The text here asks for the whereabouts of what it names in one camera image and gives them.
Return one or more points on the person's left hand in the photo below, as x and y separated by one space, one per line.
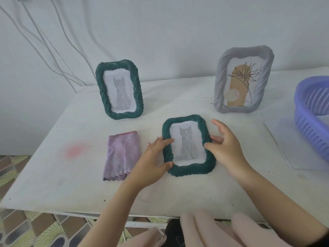
149 167

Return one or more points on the person's right hand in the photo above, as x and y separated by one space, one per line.
228 154

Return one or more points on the purple cleaning cloth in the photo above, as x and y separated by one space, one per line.
120 156

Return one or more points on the purple plastic basket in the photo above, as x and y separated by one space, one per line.
306 126

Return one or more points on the person's right forearm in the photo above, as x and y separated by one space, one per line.
280 205

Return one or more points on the person's left forearm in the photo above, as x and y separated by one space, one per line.
113 216

